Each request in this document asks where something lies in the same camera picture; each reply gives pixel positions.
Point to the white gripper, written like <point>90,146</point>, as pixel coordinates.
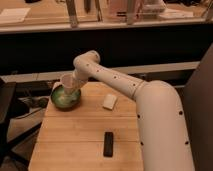
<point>77,82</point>

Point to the white ceramic cup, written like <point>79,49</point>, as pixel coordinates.
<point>69,83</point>

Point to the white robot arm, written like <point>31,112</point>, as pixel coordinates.
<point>164,139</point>

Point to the green ceramic bowl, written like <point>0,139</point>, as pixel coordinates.
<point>64,101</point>

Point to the small white block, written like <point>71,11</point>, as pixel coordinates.
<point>109,101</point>

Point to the black rectangular remote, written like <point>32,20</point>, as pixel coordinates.
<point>108,144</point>

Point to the black side furniture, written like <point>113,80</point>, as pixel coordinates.
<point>7,91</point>

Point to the white paper sheet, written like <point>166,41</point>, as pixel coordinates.
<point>13,15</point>

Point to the dark chair back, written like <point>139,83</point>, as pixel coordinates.
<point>198,107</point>

